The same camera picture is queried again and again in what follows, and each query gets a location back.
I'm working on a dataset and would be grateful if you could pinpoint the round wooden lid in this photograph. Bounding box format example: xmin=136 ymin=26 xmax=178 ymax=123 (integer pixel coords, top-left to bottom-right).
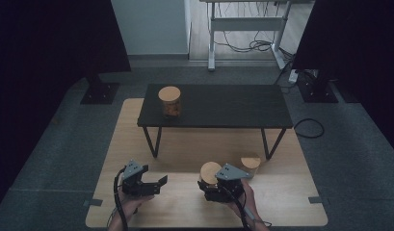
xmin=198 ymin=161 xmax=223 ymax=191

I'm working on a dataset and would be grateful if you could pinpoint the bundle of floor cables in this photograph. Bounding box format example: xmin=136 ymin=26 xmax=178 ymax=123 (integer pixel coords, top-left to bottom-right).
xmin=213 ymin=1 xmax=297 ymax=62

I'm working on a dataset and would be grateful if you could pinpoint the white desk frame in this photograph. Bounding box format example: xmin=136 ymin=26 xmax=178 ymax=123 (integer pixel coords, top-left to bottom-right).
xmin=199 ymin=0 xmax=295 ymax=72

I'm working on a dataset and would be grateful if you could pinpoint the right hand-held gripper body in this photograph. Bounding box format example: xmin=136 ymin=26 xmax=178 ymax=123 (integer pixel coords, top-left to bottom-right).
xmin=203 ymin=162 xmax=253 ymax=204

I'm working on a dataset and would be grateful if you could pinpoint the black curtain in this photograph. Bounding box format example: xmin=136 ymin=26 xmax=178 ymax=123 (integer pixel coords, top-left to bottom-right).
xmin=291 ymin=0 xmax=394 ymax=150
xmin=0 ymin=0 xmax=132 ymax=136

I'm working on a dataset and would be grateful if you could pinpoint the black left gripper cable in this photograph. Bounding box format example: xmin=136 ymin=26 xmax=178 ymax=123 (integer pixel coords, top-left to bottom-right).
xmin=113 ymin=166 xmax=130 ymax=231

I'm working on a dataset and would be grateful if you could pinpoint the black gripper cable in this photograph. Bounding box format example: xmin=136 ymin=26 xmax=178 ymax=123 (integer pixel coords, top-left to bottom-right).
xmin=113 ymin=166 xmax=130 ymax=231
xmin=221 ymin=186 xmax=252 ymax=231

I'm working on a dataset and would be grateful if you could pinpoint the black looped floor cable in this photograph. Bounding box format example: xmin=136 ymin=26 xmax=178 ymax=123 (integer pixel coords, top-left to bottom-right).
xmin=293 ymin=117 xmax=326 ymax=140

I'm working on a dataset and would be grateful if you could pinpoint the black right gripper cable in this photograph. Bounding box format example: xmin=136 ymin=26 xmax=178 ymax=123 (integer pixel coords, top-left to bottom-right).
xmin=221 ymin=186 xmax=252 ymax=231

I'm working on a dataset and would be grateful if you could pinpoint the person's left hand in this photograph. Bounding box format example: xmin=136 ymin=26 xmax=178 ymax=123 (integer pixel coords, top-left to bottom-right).
xmin=118 ymin=188 xmax=156 ymax=218

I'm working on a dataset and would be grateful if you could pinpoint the grey partition panel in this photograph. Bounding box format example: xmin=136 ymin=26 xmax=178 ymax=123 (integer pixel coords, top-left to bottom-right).
xmin=110 ymin=0 xmax=192 ymax=61

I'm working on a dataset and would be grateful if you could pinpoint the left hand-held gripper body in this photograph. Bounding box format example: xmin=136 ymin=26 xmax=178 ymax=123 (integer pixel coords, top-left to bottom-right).
xmin=120 ymin=159 xmax=162 ymax=197

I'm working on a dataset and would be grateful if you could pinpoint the white power strip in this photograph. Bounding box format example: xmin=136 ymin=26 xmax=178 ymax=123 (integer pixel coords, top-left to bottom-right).
xmin=288 ymin=68 xmax=301 ymax=85

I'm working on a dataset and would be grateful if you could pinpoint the black shelf with metal legs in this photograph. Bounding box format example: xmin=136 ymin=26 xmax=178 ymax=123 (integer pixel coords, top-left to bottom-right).
xmin=137 ymin=83 xmax=295 ymax=161

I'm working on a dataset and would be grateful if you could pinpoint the black stand base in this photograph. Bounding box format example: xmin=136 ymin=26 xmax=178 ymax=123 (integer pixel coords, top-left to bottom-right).
xmin=80 ymin=74 xmax=120 ymax=106
xmin=296 ymin=69 xmax=340 ymax=104

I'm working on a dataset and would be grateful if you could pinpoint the person's right hand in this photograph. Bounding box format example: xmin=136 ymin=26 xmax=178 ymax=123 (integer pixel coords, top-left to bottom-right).
xmin=225 ymin=178 xmax=260 ymax=222

